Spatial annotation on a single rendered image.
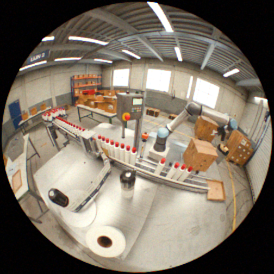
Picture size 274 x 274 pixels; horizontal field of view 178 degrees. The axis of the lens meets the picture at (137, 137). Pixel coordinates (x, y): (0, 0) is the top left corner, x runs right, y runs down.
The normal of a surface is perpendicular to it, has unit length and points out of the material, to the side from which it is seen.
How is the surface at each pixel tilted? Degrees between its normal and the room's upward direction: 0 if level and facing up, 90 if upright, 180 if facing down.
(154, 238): 0
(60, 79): 90
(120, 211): 0
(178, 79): 90
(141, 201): 0
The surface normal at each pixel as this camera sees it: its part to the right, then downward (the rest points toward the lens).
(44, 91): 0.85, 0.36
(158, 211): 0.10, -0.82
